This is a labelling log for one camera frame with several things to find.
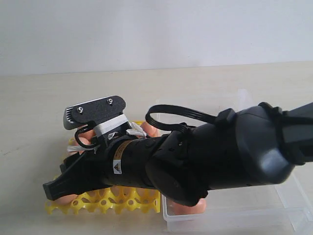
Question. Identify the yellow plastic egg tray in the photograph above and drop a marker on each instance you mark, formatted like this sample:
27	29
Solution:
118	198

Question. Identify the clear plastic container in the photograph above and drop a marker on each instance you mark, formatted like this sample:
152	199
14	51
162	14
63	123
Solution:
285	209

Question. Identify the brown egg six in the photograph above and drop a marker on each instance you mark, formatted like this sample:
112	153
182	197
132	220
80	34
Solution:
66	199

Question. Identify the brown egg eight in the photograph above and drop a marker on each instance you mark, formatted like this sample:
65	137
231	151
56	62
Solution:
85	138

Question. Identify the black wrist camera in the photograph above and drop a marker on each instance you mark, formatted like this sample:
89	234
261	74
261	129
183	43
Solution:
103	115

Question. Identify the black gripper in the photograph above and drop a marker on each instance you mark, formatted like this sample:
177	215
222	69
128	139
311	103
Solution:
124	164

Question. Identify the brown egg fifteen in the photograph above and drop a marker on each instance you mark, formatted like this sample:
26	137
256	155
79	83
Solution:
199	208

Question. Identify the brown egg four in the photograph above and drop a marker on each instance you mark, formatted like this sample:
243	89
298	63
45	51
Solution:
150	130

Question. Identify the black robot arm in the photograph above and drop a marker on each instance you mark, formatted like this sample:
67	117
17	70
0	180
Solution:
260	145

